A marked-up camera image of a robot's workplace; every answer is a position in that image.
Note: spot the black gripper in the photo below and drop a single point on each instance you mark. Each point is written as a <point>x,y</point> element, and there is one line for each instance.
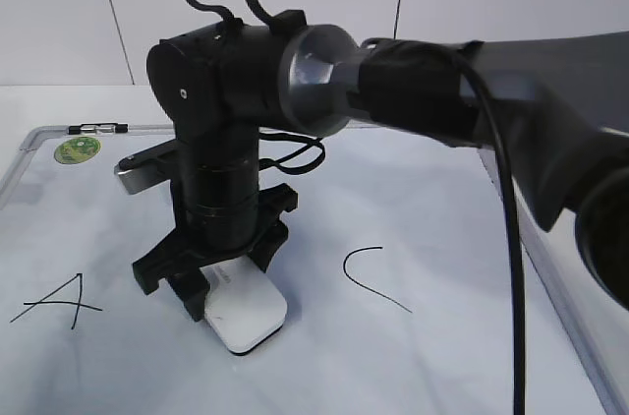
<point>252,228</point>

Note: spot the white board eraser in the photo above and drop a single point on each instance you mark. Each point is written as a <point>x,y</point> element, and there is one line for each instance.
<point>242,305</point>

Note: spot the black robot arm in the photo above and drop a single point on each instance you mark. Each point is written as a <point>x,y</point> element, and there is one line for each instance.
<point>555,112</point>

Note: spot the round green magnet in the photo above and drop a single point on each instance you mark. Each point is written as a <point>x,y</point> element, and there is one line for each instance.
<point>77,150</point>

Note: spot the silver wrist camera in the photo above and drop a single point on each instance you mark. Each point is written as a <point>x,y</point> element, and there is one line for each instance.
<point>140,171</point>

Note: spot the white board with grey frame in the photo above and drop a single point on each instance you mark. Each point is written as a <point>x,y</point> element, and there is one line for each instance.
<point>395,274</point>

